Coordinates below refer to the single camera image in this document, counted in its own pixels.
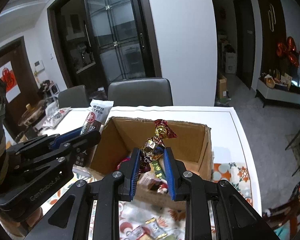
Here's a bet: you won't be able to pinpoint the dark green snack packet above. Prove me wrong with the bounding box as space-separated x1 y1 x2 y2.
150 160 166 180

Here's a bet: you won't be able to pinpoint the gold red candy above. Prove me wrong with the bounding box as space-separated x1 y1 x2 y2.
140 119 177 173

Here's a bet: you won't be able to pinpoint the dark long snack bar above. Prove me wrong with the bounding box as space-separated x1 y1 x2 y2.
75 99 114 167

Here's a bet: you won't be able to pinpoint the pink snack packet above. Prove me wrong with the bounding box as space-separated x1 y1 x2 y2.
116 157 130 171

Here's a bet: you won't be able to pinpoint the clear green snack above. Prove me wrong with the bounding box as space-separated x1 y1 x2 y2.
142 218 168 239

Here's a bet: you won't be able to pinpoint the person left hand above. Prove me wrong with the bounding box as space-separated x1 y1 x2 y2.
0 207 43 237

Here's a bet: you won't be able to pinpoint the white patterned tissue pack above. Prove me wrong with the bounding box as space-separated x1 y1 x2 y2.
43 107 71 128

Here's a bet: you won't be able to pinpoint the red cartoon snack packet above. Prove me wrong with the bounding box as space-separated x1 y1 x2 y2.
148 179 168 194

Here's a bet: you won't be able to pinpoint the hot pot cooker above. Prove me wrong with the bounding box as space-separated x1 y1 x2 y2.
18 100 46 126

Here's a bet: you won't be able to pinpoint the patterned tile table runner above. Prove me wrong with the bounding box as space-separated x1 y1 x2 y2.
42 162 253 239

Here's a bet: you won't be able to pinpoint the brown cardboard box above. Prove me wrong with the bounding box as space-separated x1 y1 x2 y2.
84 118 211 223

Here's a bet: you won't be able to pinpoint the grey dining chair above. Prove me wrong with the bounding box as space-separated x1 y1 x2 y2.
58 85 90 108
108 77 173 107

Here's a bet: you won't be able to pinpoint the red white fu poster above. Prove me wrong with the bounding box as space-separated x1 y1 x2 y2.
0 61 20 102

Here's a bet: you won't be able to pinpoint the small floor cardboard box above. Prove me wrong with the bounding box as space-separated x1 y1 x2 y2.
216 72 228 99

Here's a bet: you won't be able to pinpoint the orange wooden chair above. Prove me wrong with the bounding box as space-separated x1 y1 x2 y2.
262 182 300 239

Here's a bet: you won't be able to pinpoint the sliding glass door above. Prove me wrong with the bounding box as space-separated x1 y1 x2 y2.
84 0 155 84

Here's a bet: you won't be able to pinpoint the white low tv cabinet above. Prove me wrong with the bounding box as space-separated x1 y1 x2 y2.
255 79 300 108

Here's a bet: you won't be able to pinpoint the red foil balloons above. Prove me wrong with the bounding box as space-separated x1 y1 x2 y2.
276 36 300 68

